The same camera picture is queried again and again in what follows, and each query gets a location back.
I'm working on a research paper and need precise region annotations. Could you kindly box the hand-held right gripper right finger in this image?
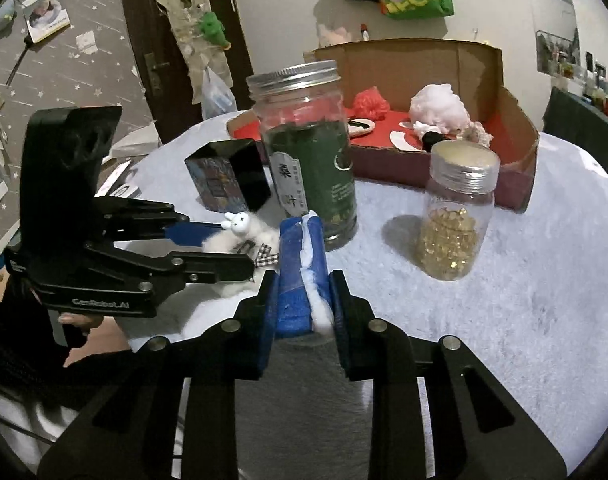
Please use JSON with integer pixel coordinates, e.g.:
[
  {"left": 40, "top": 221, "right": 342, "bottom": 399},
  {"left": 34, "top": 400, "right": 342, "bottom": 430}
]
[{"left": 329, "top": 269, "right": 569, "bottom": 480}]

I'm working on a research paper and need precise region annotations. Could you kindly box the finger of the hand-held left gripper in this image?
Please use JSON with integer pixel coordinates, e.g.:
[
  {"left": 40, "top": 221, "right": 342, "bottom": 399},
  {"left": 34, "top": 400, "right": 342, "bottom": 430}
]
[
  {"left": 90, "top": 197, "right": 228, "bottom": 249},
  {"left": 85, "top": 241, "right": 255, "bottom": 307}
]

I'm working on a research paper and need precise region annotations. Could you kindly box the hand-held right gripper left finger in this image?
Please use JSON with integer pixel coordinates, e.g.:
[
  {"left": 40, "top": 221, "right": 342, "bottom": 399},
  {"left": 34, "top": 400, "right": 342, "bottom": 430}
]
[{"left": 36, "top": 269, "right": 281, "bottom": 480}]

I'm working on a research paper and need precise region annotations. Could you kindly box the white plush bunny clip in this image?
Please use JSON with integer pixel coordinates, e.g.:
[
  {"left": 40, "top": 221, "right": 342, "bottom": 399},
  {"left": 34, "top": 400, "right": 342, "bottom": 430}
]
[{"left": 203, "top": 211, "right": 281, "bottom": 312}]

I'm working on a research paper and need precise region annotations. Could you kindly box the blue soft pad white trim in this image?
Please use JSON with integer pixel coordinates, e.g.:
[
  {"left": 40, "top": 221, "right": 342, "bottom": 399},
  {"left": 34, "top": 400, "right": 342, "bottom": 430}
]
[{"left": 276, "top": 209, "right": 335, "bottom": 339}]

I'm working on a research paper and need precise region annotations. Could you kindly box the beige powder puff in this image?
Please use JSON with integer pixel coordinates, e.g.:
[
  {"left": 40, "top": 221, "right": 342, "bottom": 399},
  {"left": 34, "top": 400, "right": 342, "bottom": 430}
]
[{"left": 347, "top": 118, "right": 377, "bottom": 139}]

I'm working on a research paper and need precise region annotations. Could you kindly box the black scrunchie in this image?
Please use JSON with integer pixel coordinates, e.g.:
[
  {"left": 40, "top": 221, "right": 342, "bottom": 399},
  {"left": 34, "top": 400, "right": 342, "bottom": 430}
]
[{"left": 421, "top": 129, "right": 450, "bottom": 152}]

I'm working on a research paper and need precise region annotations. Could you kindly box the cream knitted scrunchie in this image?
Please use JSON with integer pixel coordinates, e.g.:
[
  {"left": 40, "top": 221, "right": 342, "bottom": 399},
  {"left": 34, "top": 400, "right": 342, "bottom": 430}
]
[{"left": 458, "top": 120, "right": 495, "bottom": 149}]

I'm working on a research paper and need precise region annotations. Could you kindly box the cardboard box with red inside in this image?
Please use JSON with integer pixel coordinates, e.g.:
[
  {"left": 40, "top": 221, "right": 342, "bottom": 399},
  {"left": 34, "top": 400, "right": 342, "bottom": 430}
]
[{"left": 226, "top": 38, "right": 540, "bottom": 215}]

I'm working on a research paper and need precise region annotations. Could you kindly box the person's left forearm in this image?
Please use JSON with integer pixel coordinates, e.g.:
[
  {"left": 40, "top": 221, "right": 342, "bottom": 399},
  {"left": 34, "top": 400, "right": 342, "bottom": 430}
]
[{"left": 0, "top": 280, "right": 137, "bottom": 413}]

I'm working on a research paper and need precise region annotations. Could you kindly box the person's left hand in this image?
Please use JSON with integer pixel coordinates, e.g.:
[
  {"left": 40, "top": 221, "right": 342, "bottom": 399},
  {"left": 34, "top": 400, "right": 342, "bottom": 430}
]
[{"left": 58, "top": 311, "right": 131, "bottom": 361}]

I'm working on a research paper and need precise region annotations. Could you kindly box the dark printed box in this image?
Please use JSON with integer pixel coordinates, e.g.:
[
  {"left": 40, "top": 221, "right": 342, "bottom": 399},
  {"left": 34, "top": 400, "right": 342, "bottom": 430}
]
[{"left": 184, "top": 139, "right": 273, "bottom": 214}]

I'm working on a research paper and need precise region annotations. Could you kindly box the glass jar with green leaves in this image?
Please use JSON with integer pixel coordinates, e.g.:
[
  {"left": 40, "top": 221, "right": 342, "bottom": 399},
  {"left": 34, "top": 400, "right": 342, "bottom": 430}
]
[{"left": 246, "top": 59, "right": 359, "bottom": 252}]

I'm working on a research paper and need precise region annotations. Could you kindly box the clear plastic bag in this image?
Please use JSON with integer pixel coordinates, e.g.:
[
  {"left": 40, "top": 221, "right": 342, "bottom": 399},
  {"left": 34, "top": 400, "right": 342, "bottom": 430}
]
[{"left": 201, "top": 67, "right": 237, "bottom": 121}]

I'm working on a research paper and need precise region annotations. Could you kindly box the clear jar with golden capsules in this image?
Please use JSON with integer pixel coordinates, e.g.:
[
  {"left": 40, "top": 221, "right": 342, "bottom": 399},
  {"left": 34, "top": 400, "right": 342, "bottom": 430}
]
[{"left": 417, "top": 140, "right": 501, "bottom": 282}]

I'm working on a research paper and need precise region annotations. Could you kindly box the dark brown door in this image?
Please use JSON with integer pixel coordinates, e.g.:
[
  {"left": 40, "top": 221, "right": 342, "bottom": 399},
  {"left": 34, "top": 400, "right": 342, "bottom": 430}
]
[{"left": 115, "top": 0, "right": 255, "bottom": 146}]

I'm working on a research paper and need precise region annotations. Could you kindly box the beige hanging organizer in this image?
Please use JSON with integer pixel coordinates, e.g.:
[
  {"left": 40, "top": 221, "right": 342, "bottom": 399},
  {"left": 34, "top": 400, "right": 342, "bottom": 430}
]
[{"left": 155, "top": 0, "right": 235, "bottom": 111}]

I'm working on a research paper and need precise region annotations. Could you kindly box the green plush toy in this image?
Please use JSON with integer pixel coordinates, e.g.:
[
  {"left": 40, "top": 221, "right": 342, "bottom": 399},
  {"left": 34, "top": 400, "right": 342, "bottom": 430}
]
[{"left": 196, "top": 9, "right": 233, "bottom": 51}]

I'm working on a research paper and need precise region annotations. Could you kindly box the red scrunchie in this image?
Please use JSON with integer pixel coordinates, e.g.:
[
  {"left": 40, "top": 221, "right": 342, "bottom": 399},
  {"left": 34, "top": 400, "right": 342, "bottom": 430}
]
[{"left": 352, "top": 87, "right": 391, "bottom": 120}]

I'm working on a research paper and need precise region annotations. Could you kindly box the pink plush toy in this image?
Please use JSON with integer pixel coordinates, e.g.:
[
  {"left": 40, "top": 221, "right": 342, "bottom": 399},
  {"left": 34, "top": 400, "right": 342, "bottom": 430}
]
[{"left": 317, "top": 22, "right": 353, "bottom": 47}]

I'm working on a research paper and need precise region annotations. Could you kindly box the pink fluffy scrunchie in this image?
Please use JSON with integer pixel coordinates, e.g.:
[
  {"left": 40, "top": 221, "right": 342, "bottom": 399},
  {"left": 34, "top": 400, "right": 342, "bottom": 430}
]
[{"left": 408, "top": 83, "right": 472, "bottom": 136}]

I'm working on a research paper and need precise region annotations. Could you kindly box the table with dark green cloth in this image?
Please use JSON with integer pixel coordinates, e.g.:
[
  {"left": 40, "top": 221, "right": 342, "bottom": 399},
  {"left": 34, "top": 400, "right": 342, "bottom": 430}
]
[{"left": 542, "top": 86, "right": 608, "bottom": 147}]

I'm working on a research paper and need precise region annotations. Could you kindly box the cluster of cosmetics bottles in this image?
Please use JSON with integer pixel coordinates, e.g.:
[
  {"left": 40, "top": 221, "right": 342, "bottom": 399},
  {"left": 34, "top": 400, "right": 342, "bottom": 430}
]
[{"left": 580, "top": 50, "right": 608, "bottom": 112}]

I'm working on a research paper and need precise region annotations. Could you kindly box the arched mirror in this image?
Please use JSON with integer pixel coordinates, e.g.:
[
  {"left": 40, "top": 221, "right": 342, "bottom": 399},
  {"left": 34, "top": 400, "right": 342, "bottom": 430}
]
[{"left": 520, "top": 0, "right": 585, "bottom": 77}]

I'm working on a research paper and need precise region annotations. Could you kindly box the metal door handle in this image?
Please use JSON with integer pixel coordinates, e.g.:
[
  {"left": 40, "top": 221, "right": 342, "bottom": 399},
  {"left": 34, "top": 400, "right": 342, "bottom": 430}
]
[{"left": 143, "top": 52, "right": 171, "bottom": 94}]

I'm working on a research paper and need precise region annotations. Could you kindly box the wall calendar with photo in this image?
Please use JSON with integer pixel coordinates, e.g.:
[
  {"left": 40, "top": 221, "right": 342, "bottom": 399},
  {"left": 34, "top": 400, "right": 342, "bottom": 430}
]
[{"left": 22, "top": 0, "right": 73, "bottom": 45}]

